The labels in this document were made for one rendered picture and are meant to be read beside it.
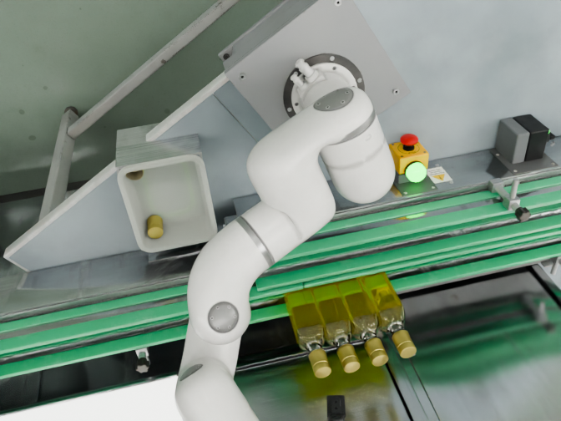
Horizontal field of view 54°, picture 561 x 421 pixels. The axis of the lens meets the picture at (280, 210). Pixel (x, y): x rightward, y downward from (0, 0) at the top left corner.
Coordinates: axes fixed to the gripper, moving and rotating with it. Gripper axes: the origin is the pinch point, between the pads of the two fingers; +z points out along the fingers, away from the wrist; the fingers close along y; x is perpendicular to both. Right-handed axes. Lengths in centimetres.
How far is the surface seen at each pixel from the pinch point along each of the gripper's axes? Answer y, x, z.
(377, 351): 1.3, -8.5, 12.8
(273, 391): -13.0, 13.2, 13.5
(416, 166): 21, -19, 47
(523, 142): 21, -44, 55
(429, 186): 16, -23, 47
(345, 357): 1.0, -2.1, 11.5
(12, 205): -16, 106, 88
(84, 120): 14, 73, 90
